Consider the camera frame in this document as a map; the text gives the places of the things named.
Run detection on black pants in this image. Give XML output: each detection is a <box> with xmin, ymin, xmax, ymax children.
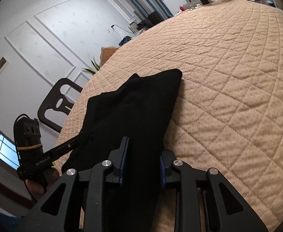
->
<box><xmin>62</xmin><ymin>69</ymin><xmax>182</xmax><ymax>231</ymax></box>

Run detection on left hand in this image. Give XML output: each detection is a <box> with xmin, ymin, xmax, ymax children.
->
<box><xmin>25</xmin><ymin>167</ymin><xmax>60</xmax><ymax>200</ymax></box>

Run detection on dark wooden chair left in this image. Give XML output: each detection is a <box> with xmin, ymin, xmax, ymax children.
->
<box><xmin>37</xmin><ymin>78</ymin><xmax>82</xmax><ymax>133</ymax></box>

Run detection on beige quilted bed cover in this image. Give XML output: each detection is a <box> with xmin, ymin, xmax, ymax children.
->
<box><xmin>57</xmin><ymin>0</ymin><xmax>283</xmax><ymax>231</ymax></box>

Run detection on green snake plant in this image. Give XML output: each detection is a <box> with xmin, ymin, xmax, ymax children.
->
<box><xmin>83</xmin><ymin>58</ymin><xmax>101</xmax><ymax>75</ymax></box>

